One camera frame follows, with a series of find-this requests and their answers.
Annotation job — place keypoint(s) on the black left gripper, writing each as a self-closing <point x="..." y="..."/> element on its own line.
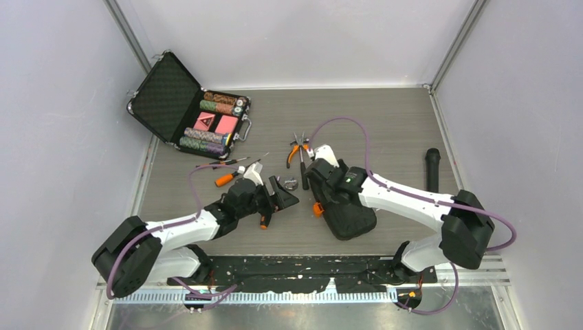
<point x="284" y="199"/>

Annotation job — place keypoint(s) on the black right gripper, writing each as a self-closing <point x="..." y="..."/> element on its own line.
<point x="323" y="192"/>

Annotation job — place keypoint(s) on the black plastic tool case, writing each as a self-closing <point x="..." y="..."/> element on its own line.
<point x="345" y="221"/>

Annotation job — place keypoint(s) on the black orange stubby screwdriver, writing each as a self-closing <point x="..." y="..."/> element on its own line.
<point x="265" y="220"/>

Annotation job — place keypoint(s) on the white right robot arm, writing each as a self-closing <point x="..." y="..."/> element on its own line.
<point x="462" y="232"/>

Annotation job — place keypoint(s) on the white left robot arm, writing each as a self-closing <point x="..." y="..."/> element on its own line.
<point x="138" y="252"/>

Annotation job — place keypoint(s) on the small round tape measure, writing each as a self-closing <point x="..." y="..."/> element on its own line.
<point x="290" y="184"/>

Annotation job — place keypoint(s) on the small orange precision screwdriver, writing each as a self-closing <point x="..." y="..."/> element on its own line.
<point x="213" y="165"/>

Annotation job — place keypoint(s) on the red playing card deck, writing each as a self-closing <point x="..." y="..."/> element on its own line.
<point x="226" y="124"/>

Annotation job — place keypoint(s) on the black cylinder flashlight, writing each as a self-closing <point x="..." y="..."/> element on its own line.
<point x="432" y="162"/>

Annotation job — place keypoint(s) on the black aluminium poker chip case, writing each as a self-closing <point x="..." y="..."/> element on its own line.
<point x="169" y="100"/>

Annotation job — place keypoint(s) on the black handled hammer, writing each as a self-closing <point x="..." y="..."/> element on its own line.
<point x="305" y="181"/>

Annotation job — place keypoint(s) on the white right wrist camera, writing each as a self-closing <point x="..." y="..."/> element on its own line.
<point x="325" y="152"/>

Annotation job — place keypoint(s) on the orange handled pliers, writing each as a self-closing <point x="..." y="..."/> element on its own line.
<point x="298" y="145"/>

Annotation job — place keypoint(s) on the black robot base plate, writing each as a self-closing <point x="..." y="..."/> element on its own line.
<point x="302" y="274"/>

